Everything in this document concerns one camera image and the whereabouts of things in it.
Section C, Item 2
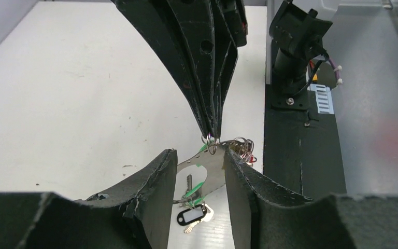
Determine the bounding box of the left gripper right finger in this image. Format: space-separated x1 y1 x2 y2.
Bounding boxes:
224 149 398 248

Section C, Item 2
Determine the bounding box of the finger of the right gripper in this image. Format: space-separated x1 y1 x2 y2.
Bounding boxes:
211 1 247 137
113 1 218 137

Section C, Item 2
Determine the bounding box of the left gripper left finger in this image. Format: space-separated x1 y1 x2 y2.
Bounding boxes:
0 149 178 248

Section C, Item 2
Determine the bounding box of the green tag key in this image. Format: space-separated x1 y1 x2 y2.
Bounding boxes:
179 134 216 208

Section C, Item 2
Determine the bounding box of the metal keyring plate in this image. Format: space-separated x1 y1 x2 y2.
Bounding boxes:
171 140 254 207

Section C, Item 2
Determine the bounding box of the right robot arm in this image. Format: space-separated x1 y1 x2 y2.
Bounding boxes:
114 1 332 139

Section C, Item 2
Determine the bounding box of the black tag key on plate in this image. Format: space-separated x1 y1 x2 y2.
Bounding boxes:
176 203 215 234

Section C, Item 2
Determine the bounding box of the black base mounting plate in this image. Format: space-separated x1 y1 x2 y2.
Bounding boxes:
262 85 347 199

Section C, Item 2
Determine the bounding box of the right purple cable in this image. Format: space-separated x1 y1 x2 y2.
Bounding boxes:
326 57 343 87

